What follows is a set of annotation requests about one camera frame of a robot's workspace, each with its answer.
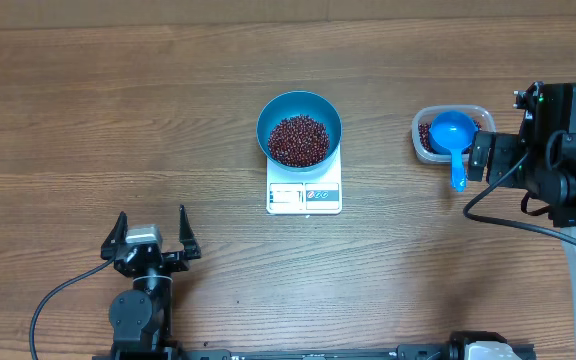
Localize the teal round bowl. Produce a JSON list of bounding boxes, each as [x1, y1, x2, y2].
[[256, 91, 343, 170]]

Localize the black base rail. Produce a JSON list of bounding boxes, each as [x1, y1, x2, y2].
[[92, 329, 537, 360]]

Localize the red beans in container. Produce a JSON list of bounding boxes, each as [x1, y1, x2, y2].
[[417, 118, 483, 155]]

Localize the blue plastic measuring scoop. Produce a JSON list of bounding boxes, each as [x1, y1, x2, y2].
[[429, 111, 479, 192]]

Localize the red beans in bowl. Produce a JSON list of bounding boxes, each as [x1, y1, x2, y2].
[[267, 115, 330, 168]]

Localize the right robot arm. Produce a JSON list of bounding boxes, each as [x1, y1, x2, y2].
[[463, 82, 576, 356]]

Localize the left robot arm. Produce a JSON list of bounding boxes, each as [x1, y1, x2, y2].
[[100, 206, 201, 359]]

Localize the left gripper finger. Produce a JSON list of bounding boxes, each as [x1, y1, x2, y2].
[[100, 212, 128, 260], [179, 204, 202, 260]]

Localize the clear plastic food container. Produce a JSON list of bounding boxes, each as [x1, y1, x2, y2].
[[411, 105, 496, 165]]

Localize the white digital kitchen scale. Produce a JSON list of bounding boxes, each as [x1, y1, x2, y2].
[[266, 149, 343, 216]]

